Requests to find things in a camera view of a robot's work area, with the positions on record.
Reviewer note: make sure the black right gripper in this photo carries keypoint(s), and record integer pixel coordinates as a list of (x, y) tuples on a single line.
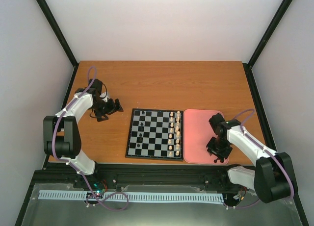
[(222, 155)]

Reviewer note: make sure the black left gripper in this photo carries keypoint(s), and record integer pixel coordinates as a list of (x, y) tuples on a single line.
[(112, 109)]

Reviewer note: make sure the black and white chessboard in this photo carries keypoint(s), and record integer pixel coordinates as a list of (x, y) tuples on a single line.
[(158, 137)]

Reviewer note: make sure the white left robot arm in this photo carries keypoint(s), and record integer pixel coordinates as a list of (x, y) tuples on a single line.
[(61, 133)]

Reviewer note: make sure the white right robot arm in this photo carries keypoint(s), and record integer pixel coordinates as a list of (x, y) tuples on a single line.
[(273, 177)]

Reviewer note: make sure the pink plastic tray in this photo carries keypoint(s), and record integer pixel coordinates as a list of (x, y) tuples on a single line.
[(197, 132)]

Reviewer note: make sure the light blue cable duct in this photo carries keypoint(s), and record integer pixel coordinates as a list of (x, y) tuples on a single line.
[(135, 197)]

